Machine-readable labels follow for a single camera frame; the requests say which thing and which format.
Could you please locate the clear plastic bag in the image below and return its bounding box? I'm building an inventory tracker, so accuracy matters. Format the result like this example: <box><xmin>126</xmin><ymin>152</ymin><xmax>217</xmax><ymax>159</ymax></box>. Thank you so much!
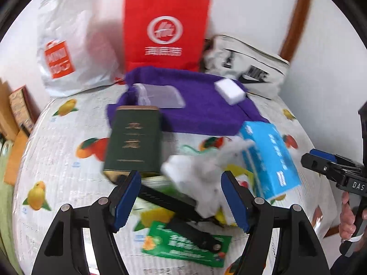
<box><xmin>130</xmin><ymin>83</ymin><xmax>186</xmax><ymax>109</ymax></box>

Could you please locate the person's right forearm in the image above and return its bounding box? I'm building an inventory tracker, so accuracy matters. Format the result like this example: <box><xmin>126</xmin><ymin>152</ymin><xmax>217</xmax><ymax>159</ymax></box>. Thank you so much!
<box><xmin>330</xmin><ymin>249</ymin><xmax>367</xmax><ymax>275</ymax></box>

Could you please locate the white sponge block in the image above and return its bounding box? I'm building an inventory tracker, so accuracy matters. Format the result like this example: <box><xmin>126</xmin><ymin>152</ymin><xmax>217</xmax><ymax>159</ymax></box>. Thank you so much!
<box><xmin>214</xmin><ymin>78</ymin><xmax>247</xmax><ymax>106</ymax></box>

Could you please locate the red paper bag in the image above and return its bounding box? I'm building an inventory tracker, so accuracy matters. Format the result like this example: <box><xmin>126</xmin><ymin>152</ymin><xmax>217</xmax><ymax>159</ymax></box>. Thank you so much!
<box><xmin>123</xmin><ymin>0</ymin><xmax>213</xmax><ymax>73</ymax></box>

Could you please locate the pale green cloth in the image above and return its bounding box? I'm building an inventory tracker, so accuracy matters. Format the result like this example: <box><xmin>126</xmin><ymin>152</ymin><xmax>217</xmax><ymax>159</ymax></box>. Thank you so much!
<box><xmin>0</xmin><ymin>137</ymin><xmax>25</xmax><ymax>275</ymax></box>

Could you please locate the yellow and black sports pouch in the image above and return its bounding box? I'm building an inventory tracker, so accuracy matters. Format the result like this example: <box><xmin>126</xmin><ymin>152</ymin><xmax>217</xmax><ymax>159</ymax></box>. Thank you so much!
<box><xmin>137</xmin><ymin>183</ymin><xmax>222</xmax><ymax>253</ymax></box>

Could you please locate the dark green box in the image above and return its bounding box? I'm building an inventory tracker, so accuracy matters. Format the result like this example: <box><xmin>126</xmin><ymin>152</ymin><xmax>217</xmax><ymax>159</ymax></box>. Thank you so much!
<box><xmin>103</xmin><ymin>106</ymin><xmax>162</xmax><ymax>179</ymax></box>

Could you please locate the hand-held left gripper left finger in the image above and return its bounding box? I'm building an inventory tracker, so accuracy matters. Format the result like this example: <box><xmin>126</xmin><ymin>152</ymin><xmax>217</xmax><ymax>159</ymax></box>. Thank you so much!
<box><xmin>31</xmin><ymin>170</ymin><xmax>142</xmax><ymax>275</ymax></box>

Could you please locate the person's right hand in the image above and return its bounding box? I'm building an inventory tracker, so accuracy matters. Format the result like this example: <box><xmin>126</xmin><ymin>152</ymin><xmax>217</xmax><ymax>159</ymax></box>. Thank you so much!
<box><xmin>338</xmin><ymin>191</ymin><xmax>360</xmax><ymax>241</ymax></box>

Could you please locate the white sports bag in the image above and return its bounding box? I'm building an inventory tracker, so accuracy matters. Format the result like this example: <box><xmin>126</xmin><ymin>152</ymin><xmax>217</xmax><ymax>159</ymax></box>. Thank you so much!
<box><xmin>202</xmin><ymin>34</ymin><xmax>290</xmax><ymax>100</ymax></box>

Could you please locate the purple towel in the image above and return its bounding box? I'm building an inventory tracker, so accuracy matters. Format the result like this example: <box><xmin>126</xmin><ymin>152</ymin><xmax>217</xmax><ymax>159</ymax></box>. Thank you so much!
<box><xmin>107</xmin><ymin>66</ymin><xmax>270</xmax><ymax>136</ymax></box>

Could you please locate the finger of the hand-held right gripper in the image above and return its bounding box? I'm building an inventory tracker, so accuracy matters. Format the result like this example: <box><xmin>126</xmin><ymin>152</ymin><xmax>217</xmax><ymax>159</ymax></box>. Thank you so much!
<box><xmin>310</xmin><ymin>148</ymin><xmax>362</xmax><ymax>169</ymax></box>
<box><xmin>301</xmin><ymin>153</ymin><xmax>345</xmax><ymax>183</ymax></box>

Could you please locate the curved wooden frame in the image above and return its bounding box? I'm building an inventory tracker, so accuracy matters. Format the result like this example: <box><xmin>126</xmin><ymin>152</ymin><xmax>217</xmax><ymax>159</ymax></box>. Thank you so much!
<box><xmin>279</xmin><ymin>0</ymin><xmax>313</xmax><ymax>62</ymax></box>

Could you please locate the grey white glove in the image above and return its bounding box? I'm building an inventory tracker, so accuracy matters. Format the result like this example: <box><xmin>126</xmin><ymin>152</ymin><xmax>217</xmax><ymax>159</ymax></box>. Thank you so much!
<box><xmin>162</xmin><ymin>145</ymin><xmax>227</xmax><ymax>219</ymax></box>
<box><xmin>215</xmin><ymin>136</ymin><xmax>254</xmax><ymax>172</ymax></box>

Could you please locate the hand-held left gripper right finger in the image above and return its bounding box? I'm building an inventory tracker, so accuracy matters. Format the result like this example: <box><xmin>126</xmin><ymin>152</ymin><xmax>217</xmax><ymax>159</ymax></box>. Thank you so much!
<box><xmin>220</xmin><ymin>170</ymin><xmax>330</xmax><ymax>275</ymax></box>

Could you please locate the pale green tissue packet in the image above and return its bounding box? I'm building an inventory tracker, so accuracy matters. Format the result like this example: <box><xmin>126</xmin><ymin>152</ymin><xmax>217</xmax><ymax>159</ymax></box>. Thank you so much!
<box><xmin>139</xmin><ymin>175</ymin><xmax>184</xmax><ymax>198</ymax></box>

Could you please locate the blue cardboard box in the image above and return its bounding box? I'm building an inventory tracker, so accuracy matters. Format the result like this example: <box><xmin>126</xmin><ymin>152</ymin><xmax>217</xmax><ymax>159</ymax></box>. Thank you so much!
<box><xmin>238</xmin><ymin>121</ymin><xmax>302</xmax><ymax>201</ymax></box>

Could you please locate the brown cardboard box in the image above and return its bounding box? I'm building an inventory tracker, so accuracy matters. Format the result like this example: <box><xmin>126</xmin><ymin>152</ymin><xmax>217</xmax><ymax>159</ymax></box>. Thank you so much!
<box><xmin>8</xmin><ymin>85</ymin><xmax>36</xmax><ymax>138</ymax></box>

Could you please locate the white plastic bag orange label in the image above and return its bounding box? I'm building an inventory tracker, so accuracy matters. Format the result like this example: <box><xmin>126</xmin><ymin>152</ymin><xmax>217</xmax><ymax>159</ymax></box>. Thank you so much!
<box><xmin>37</xmin><ymin>0</ymin><xmax>124</xmax><ymax>98</ymax></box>

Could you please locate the bright green packet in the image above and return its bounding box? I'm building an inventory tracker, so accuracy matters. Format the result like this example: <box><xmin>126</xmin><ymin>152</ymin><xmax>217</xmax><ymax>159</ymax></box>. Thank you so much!
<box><xmin>141</xmin><ymin>220</ymin><xmax>232</xmax><ymax>268</ymax></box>

